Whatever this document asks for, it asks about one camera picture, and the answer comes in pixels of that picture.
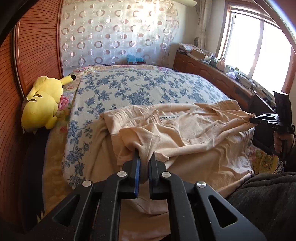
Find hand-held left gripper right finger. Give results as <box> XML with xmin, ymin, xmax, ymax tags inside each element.
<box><xmin>149</xmin><ymin>153</ymin><xmax>266</xmax><ymax>241</ymax></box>

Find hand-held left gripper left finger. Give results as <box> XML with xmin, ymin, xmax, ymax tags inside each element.
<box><xmin>28</xmin><ymin>149</ymin><xmax>141</xmax><ymax>241</ymax></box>

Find beige printed t-shirt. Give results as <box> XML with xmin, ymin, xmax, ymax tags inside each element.
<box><xmin>94</xmin><ymin>100</ymin><xmax>256</xmax><ymax>241</ymax></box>

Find person's right forearm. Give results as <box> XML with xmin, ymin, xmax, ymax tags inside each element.
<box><xmin>283</xmin><ymin>125</ymin><xmax>296</xmax><ymax>173</ymax></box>

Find person's right hand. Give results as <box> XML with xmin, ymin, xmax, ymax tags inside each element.
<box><xmin>273</xmin><ymin>132</ymin><xmax>284</xmax><ymax>154</ymax></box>

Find black chair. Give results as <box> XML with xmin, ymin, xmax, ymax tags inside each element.
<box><xmin>248</xmin><ymin>91</ymin><xmax>278</xmax><ymax>154</ymax></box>

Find yellow patterned cushion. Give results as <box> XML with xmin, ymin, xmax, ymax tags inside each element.
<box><xmin>252</xmin><ymin>144</ymin><xmax>279</xmax><ymax>173</ymax></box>

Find wooden framed window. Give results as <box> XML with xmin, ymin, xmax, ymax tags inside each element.
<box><xmin>218</xmin><ymin>0</ymin><xmax>296</xmax><ymax>93</ymax></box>

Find long wooden cabinet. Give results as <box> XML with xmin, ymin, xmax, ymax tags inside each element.
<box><xmin>173</xmin><ymin>51</ymin><xmax>275</xmax><ymax>112</ymax></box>

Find person's grey pants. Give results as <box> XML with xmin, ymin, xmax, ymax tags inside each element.
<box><xmin>227</xmin><ymin>171</ymin><xmax>296</xmax><ymax>241</ymax></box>

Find open cardboard box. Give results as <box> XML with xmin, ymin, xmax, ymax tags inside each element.
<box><xmin>191</xmin><ymin>50</ymin><xmax>212</xmax><ymax>61</ymax></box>

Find folded floral cloth stack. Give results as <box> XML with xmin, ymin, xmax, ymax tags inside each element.
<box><xmin>178</xmin><ymin>43</ymin><xmax>199</xmax><ymax>52</ymax></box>

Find pale patterned window curtain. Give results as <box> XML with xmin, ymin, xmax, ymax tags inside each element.
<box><xmin>196</xmin><ymin>0</ymin><xmax>208</xmax><ymax>47</ymax></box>

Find small blue toy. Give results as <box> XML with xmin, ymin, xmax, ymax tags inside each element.
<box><xmin>127</xmin><ymin>54</ymin><xmax>145</xmax><ymax>65</ymax></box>

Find yellow plush toy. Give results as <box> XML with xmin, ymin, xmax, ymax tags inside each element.
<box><xmin>21</xmin><ymin>75</ymin><xmax>77</xmax><ymax>133</ymax></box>

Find circle patterned sheer curtain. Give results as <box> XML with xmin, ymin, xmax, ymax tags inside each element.
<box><xmin>59</xmin><ymin>0</ymin><xmax>185</xmax><ymax>70</ymax></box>

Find wooden louvered wardrobe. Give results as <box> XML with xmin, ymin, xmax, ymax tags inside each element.
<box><xmin>0</xmin><ymin>0</ymin><xmax>64</xmax><ymax>232</ymax></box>

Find tangled black cables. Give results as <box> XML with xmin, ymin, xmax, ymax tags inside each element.
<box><xmin>240</xmin><ymin>74</ymin><xmax>257</xmax><ymax>88</ymax></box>

